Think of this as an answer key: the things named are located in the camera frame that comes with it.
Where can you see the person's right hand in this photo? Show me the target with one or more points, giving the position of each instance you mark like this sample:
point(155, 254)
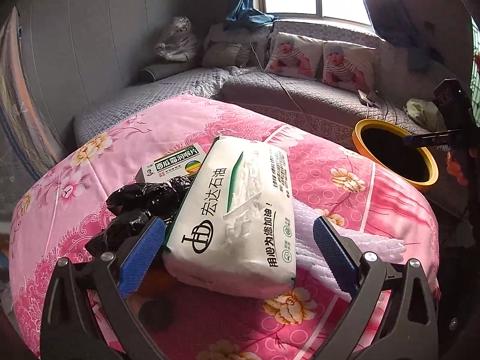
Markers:
point(455, 169)

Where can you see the black plastic bag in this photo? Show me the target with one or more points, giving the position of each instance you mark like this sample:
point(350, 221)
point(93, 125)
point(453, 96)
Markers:
point(133, 206)

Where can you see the pink hand cream tube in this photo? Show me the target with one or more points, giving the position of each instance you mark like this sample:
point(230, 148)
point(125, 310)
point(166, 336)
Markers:
point(150, 303)

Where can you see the grey quilted sofa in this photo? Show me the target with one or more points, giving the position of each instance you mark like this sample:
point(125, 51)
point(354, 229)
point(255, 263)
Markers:
point(326, 111)

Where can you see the pink floral table cloth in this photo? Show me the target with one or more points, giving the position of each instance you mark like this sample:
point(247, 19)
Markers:
point(362, 200)

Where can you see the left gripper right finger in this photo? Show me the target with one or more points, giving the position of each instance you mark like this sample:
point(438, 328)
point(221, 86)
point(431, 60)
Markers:
point(408, 328)

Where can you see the baby print pillow right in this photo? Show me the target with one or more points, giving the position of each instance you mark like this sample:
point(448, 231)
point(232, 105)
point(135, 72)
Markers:
point(348, 66)

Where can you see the grey rolled bolster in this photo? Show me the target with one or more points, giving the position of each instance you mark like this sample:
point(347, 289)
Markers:
point(159, 71)

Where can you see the striped cloth covered mattress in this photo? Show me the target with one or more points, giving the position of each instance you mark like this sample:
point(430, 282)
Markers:
point(32, 140)

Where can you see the baby print pillow left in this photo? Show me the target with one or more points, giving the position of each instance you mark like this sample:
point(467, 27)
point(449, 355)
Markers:
point(295, 56)

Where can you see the grey cushion pile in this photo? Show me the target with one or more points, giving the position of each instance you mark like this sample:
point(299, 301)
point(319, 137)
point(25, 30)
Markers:
point(238, 48)

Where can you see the green white medicine box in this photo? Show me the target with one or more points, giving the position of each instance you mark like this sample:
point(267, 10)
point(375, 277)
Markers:
point(184, 162)

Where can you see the crumpled green cloth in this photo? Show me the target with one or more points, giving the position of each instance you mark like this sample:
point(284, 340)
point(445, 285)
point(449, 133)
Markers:
point(425, 114)

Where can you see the tiger print plush pillow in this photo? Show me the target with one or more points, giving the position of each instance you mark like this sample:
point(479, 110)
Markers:
point(177, 42)

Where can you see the white green tissue pack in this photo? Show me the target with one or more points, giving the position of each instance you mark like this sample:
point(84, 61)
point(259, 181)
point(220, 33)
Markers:
point(235, 230)

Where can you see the baby print pillow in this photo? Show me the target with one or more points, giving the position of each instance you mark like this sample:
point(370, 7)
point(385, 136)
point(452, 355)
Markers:
point(348, 66)
point(295, 56)

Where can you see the blue curtain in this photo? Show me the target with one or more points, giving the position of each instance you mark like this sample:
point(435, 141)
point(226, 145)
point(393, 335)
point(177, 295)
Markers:
point(241, 14)

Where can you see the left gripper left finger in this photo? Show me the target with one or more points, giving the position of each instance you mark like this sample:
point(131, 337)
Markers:
point(69, 328)

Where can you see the yellow rimmed trash bin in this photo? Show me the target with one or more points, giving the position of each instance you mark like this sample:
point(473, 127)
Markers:
point(383, 143)

